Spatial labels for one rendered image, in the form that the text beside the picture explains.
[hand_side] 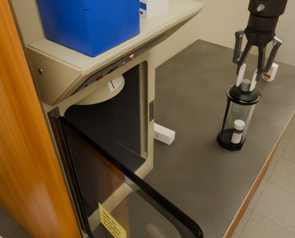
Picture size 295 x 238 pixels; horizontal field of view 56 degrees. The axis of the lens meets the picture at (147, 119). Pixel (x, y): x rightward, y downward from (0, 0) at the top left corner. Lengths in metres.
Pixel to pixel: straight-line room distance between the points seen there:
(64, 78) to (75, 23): 0.07
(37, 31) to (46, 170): 0.20
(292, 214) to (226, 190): 1.28
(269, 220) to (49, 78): 1.86
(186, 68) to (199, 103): 0.31
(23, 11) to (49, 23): 0.04
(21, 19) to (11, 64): 0.12
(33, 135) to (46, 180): 0.09
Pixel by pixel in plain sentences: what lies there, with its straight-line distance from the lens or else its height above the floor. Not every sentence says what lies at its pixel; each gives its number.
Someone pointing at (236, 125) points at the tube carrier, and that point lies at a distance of 0.98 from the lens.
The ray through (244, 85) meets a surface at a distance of 0.93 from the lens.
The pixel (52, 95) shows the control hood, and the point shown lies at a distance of 0.44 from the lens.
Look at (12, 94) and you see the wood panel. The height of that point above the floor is 1.51.
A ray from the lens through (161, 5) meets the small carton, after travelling 0.51.
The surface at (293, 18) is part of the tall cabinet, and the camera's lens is 3.50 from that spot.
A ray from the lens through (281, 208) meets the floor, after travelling 2.18.
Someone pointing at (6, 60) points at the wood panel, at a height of 1.54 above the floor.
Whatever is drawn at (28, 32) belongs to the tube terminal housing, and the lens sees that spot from 0.44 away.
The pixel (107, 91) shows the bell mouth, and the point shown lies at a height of 1.33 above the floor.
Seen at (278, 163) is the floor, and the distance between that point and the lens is 2.45.
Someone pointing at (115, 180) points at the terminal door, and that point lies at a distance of 0.41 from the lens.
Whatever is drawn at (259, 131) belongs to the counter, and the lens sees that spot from 1.18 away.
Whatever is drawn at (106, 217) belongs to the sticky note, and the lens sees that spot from 0.55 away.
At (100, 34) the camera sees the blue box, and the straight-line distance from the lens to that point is 0.37.
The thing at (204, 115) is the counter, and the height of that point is 0.94.
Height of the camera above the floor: 1.68
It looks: 40 degrees down
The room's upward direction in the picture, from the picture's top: straight up
